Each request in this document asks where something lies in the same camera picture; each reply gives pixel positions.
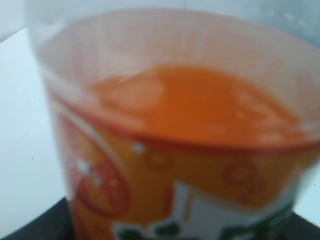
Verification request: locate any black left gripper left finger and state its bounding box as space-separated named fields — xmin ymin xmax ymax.
xmin=3 ymin=198 xmax=75 ymax=240

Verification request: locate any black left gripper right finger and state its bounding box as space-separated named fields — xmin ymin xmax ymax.
xmin=287 ymin=213 xmax=320 ymax=240

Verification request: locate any orange soda plastic bottle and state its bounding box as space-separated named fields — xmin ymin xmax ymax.
xmin=26 ymin=0 xmax=320 ymax=240

